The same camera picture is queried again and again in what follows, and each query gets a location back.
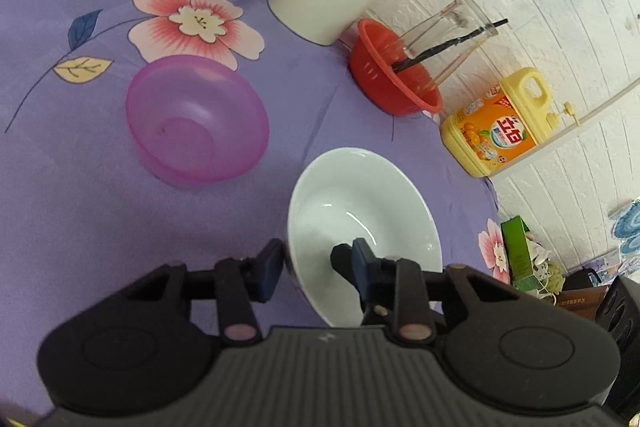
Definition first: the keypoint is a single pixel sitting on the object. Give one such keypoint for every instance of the purple floral tablecloth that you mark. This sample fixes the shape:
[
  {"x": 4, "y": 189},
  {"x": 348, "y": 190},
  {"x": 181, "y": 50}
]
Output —
[{"x": 75, "y": 207}]

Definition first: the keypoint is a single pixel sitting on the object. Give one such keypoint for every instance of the large blue paper fan decoration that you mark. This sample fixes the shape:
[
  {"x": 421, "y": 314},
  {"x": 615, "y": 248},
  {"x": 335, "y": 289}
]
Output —
[{"x": 629, "y": 224}]

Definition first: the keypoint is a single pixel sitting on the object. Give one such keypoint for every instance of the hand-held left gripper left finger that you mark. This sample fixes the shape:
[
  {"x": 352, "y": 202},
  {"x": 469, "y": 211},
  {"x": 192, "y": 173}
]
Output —
[{"x": 270, "y": 269}]

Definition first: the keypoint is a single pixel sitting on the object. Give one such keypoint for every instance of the red plastic colander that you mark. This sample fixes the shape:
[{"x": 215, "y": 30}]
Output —
[{"x": 380, "y": 77}]

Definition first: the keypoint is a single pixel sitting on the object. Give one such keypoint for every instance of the clear glass jar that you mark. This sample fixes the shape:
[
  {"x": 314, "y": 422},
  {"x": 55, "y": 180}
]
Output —
[{"x": 450, "y": 32}]

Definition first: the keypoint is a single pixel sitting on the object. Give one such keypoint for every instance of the purple plastic bowl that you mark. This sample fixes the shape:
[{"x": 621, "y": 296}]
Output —
[{"x": 195, "y": 117}]

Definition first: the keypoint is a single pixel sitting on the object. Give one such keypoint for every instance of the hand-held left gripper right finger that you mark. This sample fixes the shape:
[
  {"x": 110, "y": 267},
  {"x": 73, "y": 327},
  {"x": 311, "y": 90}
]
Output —
[{"x": 362, "y": 268}]

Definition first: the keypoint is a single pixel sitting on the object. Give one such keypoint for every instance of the green box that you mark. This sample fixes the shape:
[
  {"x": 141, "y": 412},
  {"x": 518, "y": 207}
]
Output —
[{"x": 517, "y": 252}]

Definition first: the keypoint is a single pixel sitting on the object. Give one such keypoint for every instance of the black straw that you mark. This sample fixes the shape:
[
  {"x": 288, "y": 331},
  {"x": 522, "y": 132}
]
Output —
[{"x": 450, "y": 43}]

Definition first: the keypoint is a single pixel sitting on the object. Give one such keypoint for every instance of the yellow dish soap bottle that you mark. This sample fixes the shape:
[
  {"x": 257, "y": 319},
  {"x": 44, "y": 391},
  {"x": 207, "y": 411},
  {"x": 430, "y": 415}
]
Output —
[{"x": 500, "y": 127}]

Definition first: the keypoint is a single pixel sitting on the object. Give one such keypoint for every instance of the white bowl with red pattern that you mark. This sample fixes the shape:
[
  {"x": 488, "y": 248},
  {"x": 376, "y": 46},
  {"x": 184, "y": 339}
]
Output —
[{"x": 360, "y": 197}]

